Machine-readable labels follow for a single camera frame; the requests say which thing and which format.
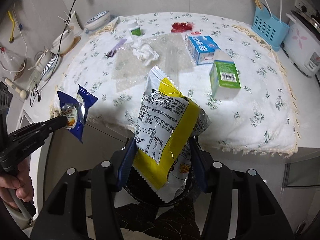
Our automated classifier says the blue snack wrapper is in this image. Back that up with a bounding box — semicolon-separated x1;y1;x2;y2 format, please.
57;85;98;142

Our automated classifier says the yellow white snack bag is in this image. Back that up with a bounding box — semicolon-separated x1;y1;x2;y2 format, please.
133;67;210;191

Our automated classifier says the green drink carton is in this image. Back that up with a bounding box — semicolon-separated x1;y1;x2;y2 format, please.
209;50;241;101

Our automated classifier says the white tissue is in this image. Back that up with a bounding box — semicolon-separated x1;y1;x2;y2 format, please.
131;36;159;66

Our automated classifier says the blue milk carton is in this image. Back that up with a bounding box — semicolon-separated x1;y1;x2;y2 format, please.
185;31;220;65

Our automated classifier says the red mesh net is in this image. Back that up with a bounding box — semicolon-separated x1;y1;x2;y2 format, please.
171;22;194;33

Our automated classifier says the black trash bin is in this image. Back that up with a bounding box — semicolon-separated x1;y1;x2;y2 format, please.
109;139;208;240

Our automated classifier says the person's left hand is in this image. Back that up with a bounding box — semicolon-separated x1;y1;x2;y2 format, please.
1;159;34;210

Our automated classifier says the striped blue plate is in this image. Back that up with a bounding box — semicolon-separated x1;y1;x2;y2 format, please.
40;55;61;81

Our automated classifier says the clear bubble wrap sheet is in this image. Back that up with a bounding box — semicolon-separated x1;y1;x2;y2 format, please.
112;33;195;92

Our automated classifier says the white floral tablecloth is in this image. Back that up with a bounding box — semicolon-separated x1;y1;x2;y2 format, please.
56;12;299;157

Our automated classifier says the wooden trivet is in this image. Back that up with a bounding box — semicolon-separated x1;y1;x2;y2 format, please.
60;36;81;57

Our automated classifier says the white paper cup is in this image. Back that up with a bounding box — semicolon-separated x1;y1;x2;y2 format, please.
68;11;83;36

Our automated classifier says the blue white patterned bowl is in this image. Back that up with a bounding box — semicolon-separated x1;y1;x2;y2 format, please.
84;10;111;31

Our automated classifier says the white green pill bottle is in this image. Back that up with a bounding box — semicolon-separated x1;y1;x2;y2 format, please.
127;20;142;36

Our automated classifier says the blue utensil holder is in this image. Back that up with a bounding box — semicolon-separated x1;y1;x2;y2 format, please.
252;7;290;51

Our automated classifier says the white rice cooker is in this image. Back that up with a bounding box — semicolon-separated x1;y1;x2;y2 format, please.
283;10;319;77

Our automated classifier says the white straw left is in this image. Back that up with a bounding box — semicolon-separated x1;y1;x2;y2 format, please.
263;0;273;18

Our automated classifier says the white straw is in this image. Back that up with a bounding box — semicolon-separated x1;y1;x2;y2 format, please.
279;0;282;23
263;0;273;18

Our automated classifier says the white straw right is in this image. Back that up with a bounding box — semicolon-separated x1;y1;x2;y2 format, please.
279;0;282;23

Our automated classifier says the black charger cable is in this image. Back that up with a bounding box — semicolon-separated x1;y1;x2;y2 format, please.
30;0;92;107

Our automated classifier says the right wall socket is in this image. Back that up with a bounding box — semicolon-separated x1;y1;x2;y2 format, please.
294;0;317;17

